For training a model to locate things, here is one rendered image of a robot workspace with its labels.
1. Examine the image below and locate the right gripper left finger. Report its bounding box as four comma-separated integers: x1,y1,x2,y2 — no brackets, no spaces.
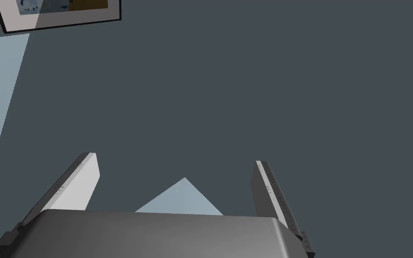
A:
20,152,101,226

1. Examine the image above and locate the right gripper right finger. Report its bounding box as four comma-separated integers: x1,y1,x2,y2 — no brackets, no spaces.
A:
251,160,305,241

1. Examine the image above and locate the black framed wall picture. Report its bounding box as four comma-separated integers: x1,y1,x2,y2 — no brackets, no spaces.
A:
0,0,122,34

